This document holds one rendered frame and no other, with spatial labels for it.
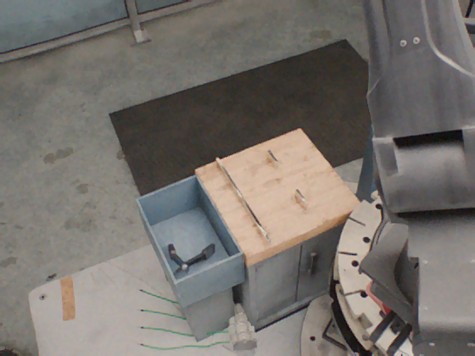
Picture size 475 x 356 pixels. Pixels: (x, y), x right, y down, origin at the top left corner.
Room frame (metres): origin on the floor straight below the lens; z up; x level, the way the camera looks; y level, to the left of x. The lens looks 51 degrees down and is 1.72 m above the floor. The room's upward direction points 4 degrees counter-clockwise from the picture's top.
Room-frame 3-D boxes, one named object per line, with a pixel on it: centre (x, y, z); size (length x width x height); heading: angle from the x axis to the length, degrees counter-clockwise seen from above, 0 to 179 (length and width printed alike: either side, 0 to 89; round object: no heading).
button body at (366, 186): (0.63, -0.29, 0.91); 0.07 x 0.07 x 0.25; 0
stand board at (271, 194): (0.51, -0.06, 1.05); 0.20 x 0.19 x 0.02; 113
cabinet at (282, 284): (0.51, -0.06, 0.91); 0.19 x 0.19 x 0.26; 23
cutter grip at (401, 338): (0.19, -0.15, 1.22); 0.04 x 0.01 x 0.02; 133
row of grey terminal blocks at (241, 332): (0.39, 0.01, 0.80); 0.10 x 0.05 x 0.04; 4
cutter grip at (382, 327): (0.21, -0.14, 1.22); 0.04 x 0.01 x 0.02; 133
